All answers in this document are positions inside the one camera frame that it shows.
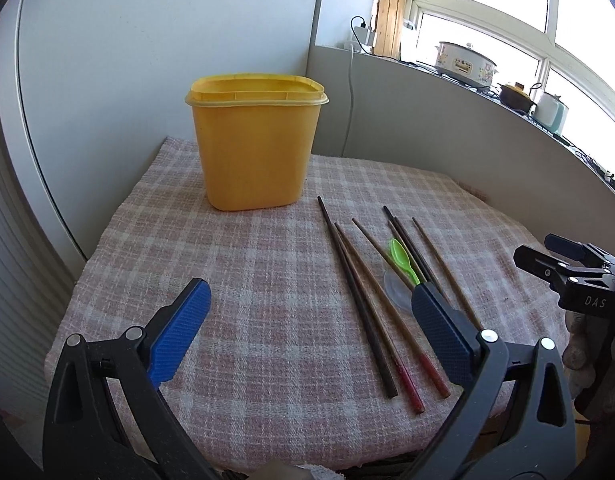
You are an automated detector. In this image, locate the brown clay pot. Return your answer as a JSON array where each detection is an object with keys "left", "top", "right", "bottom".
[{"left": 499, "top": 84, "right": 536, "bottom": 114}]

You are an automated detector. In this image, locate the pink checkered cloth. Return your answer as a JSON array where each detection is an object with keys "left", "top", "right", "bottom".
[{"left": 45, "top": 138, "right": 568, "bottom": 472}]

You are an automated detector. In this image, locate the green plastic spoon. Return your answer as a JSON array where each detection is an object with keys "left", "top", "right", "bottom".
[{"left": 389, "top": 238, "right": 420, "bottom": 285}]

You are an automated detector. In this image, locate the yellow plastic container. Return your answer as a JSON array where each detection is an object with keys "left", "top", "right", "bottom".
[{"left": 185, "top": 74, "right": 329, "bottom": 211}]

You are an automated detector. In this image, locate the brown chopstick red tip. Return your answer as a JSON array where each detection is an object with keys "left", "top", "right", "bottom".
[{"left": 335, "top": 223, "right": 425, "bottom": 414}]

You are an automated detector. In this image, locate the right gloved hand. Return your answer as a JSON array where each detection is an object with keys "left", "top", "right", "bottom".
[{"left": 562, "top": 311, "right": 615, "bottom": 420}]

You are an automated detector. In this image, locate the clear plastic spoon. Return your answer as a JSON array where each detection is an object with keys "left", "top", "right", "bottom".
[{"left": 382, "top": 270, "right": 411, "bottom": 313}]

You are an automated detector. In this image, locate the dark black chopstick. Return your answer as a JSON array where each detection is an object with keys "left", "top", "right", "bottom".
[{"left": 382, "top": 206, "right": 431, "bottom": 282}]

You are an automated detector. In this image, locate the white electric cooker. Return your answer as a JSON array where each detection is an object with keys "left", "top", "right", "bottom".
[{"left": 434, "top": 41, "right": 496, "bottom": 88}]

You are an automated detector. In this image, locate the dark brown chopstick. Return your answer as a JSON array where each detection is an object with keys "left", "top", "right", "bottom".
[{"left": 392, "top": 217, "right": 447, "bottom": 300}]

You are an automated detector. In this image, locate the brown chopstick red end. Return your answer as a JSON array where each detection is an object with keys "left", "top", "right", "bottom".
[{"left": 340, "top": 230, "right": 451, "bottom": 399}]

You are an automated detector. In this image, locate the white green kettle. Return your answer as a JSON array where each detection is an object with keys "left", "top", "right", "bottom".
[{"left": 530, "top": 91, "right": 569, "bottom": 136}]

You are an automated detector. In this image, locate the thin brown chopstick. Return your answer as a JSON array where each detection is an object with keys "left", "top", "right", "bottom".
[{"left": 411, "top": 218, "right": 484, "bottom": 330}]

